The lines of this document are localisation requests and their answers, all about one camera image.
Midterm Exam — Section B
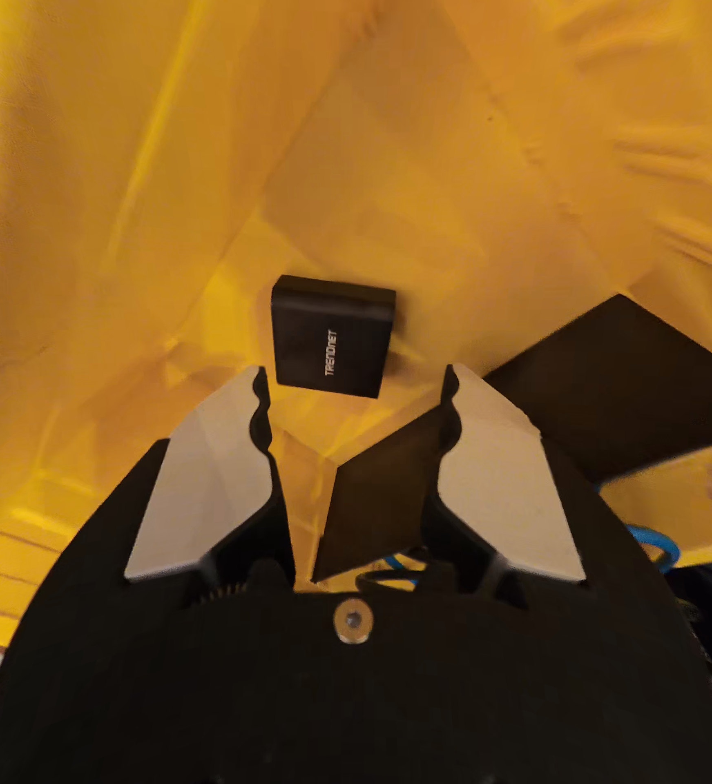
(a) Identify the blue ethernet cable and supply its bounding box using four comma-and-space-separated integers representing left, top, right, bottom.
375, 523, 681, 586

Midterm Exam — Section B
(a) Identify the black ethernet splitter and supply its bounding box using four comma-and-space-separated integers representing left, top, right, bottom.
270, 275, 397, 399

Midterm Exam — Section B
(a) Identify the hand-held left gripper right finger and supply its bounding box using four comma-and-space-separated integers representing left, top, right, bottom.
422, 363, 587, 593

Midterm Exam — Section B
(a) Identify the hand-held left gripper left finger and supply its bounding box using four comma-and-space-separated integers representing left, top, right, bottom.
124, 366, 297, 590

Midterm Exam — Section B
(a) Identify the yellow divided storage bin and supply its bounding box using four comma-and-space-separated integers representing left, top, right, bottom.
0, 0, 712, 650

